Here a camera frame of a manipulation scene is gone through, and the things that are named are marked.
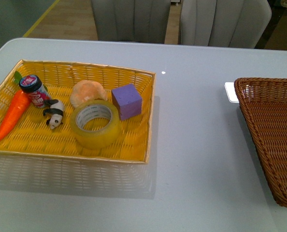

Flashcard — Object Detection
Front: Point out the toy panda figure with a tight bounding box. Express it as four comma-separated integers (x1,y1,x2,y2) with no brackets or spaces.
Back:
43,99,64,130

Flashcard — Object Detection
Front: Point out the purple foam cube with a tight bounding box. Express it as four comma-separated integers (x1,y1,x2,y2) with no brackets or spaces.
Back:
111,84,143,121

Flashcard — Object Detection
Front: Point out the toy croissant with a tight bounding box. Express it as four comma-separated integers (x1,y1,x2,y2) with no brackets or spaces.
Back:
70,80,107,108

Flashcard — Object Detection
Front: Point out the yellow woven basket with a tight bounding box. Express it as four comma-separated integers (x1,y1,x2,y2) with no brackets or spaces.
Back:
0,60,156,164

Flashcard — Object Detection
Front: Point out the yellow clear tape roll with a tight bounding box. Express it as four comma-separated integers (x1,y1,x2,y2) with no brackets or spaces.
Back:
70,100,122,149

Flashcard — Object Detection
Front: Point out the orange toy carrot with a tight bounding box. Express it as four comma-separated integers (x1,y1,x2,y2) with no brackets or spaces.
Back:
0,71,32,142

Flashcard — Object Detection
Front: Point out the grey chair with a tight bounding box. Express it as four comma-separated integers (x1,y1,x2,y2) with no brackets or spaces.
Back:
178,0,272,48
91,0,171,44

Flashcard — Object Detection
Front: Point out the brown wicker basket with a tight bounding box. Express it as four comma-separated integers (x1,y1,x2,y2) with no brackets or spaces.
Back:
234,77,287,207

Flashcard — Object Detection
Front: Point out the small drink can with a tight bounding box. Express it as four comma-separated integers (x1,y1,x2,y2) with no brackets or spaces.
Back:
19,74,51,108

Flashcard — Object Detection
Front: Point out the grey chair right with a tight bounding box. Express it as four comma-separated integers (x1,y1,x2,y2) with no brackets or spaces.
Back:
178,0,272,48

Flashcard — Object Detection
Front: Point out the grey chair left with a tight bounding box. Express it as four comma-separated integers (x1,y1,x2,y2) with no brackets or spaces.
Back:
91,0,171,44

